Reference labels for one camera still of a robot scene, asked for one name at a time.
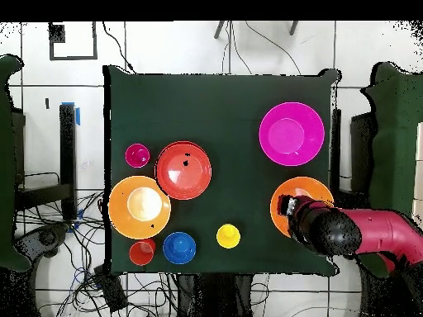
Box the dark green tablecloth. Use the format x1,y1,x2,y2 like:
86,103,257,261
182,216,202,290
102,64,341,277

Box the crimson plastic cup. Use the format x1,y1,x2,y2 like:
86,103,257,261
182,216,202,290
124,142,151,169

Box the black chair base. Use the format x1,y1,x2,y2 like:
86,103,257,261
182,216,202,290
16,224,69,262

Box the green cloth side table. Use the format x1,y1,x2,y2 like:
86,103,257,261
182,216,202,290
0,54,32,273
361,61,423,278

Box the yellow plastic cup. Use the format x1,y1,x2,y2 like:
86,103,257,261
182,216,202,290
216,223,242,249

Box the camera tripod legs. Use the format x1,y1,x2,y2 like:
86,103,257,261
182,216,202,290
213,21,299,40

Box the dark blue plastic bowl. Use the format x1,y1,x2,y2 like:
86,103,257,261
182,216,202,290
162,231,197,266

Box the orange plastic cup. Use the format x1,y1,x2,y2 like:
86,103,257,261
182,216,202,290
128,238,157,267

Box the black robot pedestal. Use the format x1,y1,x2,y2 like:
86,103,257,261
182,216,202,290
176,272,254,317

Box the tangle of floor cables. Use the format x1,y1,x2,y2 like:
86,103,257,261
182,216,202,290
16,191,179,317

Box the large orange plastic bowl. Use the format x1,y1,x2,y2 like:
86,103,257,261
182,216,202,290
269,176,335,239
107,175,172,240

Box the large pink plastic bowl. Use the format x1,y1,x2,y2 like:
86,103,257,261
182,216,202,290
258,101,326,167

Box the black metal frame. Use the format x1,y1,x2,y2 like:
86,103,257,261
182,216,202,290
12,102,81,222

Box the black power strip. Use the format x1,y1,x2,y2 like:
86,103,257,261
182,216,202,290
93,263,129,314

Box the red plastic bowl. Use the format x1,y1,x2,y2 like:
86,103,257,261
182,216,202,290
154,140,213,201

